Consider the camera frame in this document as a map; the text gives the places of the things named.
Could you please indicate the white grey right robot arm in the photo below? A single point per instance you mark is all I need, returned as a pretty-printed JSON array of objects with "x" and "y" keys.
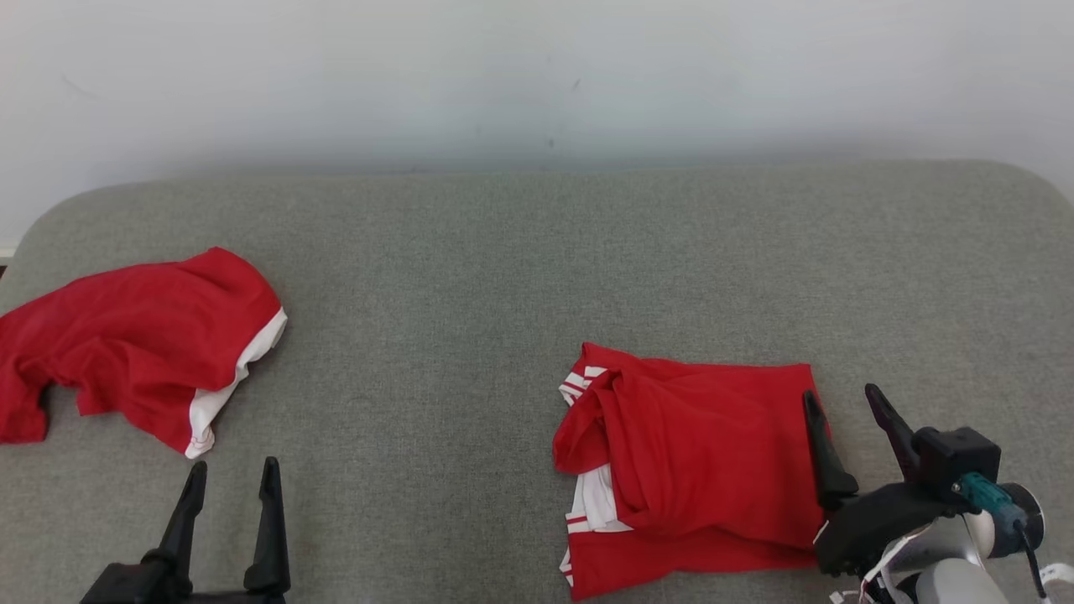
[{"x": 948, "y": 583}]

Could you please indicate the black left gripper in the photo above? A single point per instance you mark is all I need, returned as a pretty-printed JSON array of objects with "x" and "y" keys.
[{"x": 226, "y": 599}]

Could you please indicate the red shorts with white trim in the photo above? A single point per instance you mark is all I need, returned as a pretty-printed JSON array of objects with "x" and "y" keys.
[{"x": 143, "y": 335}]

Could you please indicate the grey fabric sofa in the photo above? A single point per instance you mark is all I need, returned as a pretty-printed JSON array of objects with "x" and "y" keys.
[{"x": 436, "y": 335}]

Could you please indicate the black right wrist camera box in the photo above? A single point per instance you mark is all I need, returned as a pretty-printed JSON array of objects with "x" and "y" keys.
[{"x": 956, "y": 457}]

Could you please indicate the red Bulls basketball jersey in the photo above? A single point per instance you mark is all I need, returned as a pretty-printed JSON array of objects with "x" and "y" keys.
[{"x": 696, "y": 453}]

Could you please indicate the white wall baseboard strip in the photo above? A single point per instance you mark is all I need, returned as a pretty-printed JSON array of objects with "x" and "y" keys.
[{"x": 7, "y": 251}]

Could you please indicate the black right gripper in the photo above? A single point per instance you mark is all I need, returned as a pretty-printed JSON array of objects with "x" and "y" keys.
[{"x": 864, "y": 528}]

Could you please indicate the teal right camera connector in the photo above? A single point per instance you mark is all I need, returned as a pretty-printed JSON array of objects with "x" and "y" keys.
[{"x": 990, "y": 497}]

